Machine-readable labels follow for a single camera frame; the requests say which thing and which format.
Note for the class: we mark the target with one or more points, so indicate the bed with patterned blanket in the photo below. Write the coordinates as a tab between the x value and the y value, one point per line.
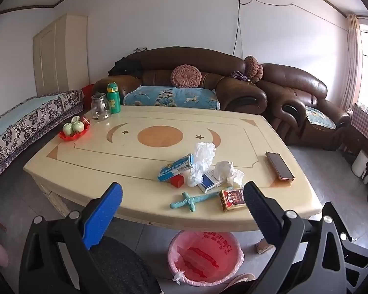
18	128

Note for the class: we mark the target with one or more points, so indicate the small red packet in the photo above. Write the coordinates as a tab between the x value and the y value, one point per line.
85	121

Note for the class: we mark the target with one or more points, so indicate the pink bin with bag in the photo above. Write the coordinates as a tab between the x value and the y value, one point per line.
205	258

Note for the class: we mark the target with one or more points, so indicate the white tissue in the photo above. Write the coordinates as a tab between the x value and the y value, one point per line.
228	171

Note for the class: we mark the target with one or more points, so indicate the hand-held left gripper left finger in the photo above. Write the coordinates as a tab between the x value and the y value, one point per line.
101	216

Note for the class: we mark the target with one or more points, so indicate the cream wardrobe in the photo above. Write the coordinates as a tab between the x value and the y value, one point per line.
61	55

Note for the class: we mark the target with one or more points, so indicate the smartphone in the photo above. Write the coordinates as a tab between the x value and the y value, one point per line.
279	165

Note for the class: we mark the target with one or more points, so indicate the large blue printed sofa cover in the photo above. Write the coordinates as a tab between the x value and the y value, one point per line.
171	98

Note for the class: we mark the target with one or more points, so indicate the black clothing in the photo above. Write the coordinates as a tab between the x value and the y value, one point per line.
125	67

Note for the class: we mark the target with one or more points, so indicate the green water bottle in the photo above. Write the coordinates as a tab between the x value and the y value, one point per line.
113	99

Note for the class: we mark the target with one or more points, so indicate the red tray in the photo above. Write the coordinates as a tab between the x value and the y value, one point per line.
70	136

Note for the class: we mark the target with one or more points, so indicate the teal plush toy sword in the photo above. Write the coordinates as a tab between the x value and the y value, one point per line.
191	201

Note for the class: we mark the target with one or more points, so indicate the brown leather armchair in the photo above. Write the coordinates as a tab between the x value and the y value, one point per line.
294	88

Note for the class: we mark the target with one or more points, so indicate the pink round cushion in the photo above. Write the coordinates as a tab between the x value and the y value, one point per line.
253	68
186	76

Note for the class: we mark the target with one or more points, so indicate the pink curtain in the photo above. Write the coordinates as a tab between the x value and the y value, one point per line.
351	61

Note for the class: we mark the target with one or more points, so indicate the red bag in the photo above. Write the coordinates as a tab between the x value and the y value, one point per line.
88	93

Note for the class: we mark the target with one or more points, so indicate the red block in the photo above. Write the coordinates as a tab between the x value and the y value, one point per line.
178	181

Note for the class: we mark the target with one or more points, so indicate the glass jug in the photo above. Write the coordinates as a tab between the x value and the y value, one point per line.
100	107

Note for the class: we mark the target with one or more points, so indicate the checked tablecloth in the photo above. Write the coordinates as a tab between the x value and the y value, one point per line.
366	125

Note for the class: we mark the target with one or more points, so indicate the dark blue white box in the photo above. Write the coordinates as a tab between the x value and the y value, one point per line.
210	183

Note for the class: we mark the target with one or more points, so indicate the long brown leather sofa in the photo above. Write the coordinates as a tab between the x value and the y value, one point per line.
233	95

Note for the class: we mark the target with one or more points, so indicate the green tea cup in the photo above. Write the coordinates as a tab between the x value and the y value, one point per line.
77	125
67	129

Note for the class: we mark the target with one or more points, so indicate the red cigarette pack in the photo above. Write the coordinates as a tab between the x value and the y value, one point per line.
232	199

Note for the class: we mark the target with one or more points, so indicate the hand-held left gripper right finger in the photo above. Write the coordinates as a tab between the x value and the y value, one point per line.
262	213

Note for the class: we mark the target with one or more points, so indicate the light blue carton box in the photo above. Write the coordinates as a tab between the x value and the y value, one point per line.
174	167

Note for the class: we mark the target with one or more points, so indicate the beige slipper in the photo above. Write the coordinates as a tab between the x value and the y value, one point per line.
263	247
240	279

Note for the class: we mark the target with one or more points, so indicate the small blue printed seat cover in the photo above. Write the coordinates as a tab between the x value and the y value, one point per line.
320	118

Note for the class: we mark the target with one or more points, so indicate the white plastic bag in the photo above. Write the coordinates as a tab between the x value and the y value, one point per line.
202	159

